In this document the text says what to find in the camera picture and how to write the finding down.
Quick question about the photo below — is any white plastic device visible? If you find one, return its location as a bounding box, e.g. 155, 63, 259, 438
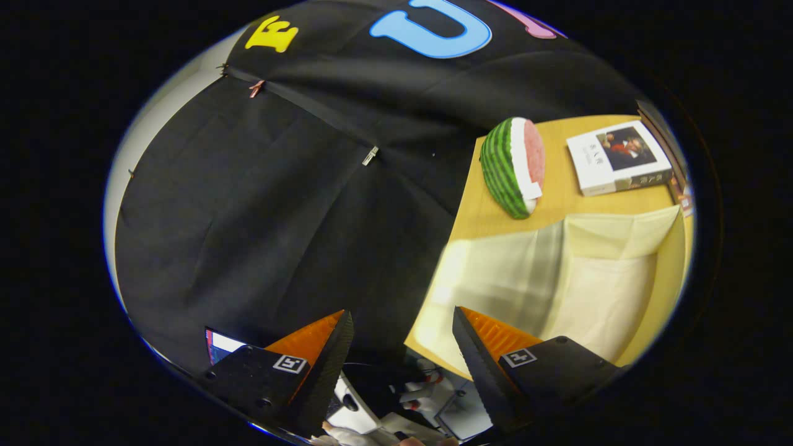
325, 372, 380, 435

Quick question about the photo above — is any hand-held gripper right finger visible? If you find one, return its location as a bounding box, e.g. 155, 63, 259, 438
451, 306, 624, 435

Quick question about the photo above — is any black backdrop cloth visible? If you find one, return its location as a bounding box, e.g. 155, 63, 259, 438
115, 0, 642, 375

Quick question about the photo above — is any cream fabric storage box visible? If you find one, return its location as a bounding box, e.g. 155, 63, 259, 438
406, 204, 683, 380

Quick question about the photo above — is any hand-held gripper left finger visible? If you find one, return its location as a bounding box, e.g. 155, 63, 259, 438
198, 310, 355, 437

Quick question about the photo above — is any watermelon slice toy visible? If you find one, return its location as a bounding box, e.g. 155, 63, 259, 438
480, 117, 546, 220

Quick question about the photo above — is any black hardcover book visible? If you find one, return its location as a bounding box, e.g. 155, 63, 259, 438
636, 99, 686, 181

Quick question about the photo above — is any white portrait cover book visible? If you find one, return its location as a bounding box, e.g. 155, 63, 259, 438
566, 120, 673, 198

